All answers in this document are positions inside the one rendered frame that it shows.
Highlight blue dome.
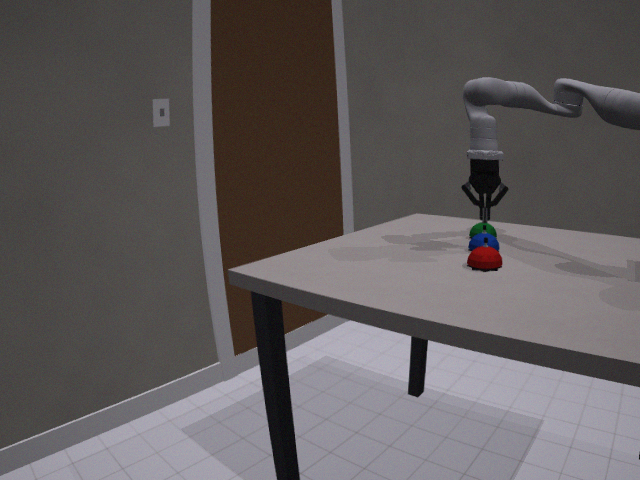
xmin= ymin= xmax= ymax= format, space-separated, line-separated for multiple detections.
xmin=468 ymin=225 xmax=499 ymax=252

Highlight green dome bell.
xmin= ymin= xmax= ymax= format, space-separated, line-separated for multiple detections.
xmin=469 ymin=222 xmax=497 ymax=239

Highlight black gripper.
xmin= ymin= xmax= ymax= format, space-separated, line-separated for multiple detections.
xmin=462 ymin=159 xmax=508 ymax=223

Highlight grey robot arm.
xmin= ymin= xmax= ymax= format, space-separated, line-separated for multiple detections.
xmin=463 ymin=77 xmax=640 ymax=160

